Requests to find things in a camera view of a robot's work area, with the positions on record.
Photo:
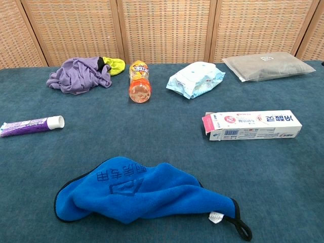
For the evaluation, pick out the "orange drink plastic bottle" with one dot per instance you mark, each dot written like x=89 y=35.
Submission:
x=139 y=86

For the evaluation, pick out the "light blue wet wipes pack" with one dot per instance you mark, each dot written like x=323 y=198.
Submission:
x=195 y=81

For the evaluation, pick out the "blue microfibre towel black trim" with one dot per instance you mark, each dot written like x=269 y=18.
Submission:
x=141 y=195

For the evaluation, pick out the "woven wooden folding screen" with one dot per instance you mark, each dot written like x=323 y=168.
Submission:
x=164 y=25

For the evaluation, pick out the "crumpled purple cloth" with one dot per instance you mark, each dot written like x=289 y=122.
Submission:
x=78 y=76

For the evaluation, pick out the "yellow-green and black sock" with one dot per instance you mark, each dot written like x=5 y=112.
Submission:
x=115 y=65

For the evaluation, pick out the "white toothpaste carton box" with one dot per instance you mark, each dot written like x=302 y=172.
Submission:
x=253 y=125

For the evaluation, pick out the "purple toothpaste tube white cap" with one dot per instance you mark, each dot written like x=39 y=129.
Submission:
x=27 y=126

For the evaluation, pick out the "grey cloth in clear bag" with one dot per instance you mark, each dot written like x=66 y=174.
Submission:
x=268 y=66

